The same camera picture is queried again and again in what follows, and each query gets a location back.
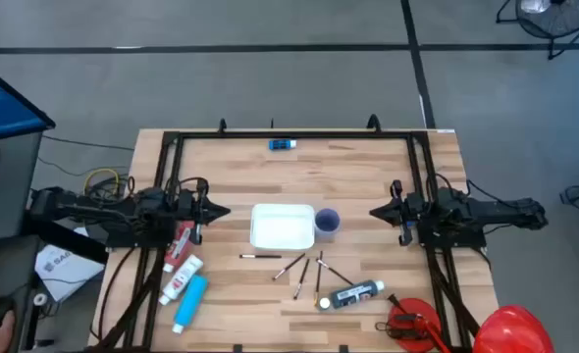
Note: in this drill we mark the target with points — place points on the dark grey paint bottle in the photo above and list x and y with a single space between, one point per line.
355 294

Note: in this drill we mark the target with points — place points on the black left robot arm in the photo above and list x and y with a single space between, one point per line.
98 211

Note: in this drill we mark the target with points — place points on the white tape roll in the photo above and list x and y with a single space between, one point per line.
40 299

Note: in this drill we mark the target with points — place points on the black floor fan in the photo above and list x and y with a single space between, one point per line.
554 22

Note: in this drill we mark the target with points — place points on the red round disc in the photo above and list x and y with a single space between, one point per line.
417 309

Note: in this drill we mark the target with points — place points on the white printed box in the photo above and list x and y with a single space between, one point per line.
68 274

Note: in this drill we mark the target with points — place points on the red hard hat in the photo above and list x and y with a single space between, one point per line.
512 331

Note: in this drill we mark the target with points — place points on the white paint tube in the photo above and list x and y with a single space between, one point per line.
180 280

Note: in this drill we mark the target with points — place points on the black clamp hook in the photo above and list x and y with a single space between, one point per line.
374 122
222 125

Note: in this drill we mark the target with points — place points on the green Viridian paint bottle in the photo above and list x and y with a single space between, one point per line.
324 303

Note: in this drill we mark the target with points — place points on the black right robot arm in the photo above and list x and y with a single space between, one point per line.
476 213

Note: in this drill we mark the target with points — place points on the teal paint bottle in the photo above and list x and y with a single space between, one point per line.
190 304

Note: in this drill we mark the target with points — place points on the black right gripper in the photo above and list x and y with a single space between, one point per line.
409 211

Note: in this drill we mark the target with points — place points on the small blue paint bottle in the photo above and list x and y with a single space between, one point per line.
279 144

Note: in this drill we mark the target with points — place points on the white plastic bin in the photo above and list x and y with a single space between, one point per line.
282 228

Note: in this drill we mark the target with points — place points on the black brush wide silver ferrule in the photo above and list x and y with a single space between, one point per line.
301 279

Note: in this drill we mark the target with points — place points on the computer monitor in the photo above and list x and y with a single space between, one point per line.
5 105

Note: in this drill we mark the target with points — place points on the thin black silver brush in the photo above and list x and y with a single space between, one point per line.
336 273

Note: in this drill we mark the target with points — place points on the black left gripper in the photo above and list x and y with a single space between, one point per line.
191 208

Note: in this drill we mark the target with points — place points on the lilac plastic cup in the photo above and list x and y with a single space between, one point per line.
327 223

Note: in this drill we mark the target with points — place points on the black brush fluffy bristles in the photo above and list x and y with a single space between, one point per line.
289 267

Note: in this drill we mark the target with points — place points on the black brush dark bristles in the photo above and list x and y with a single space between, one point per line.
262 256

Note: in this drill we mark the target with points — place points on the black computer mouse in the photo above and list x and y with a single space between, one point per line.
0 310

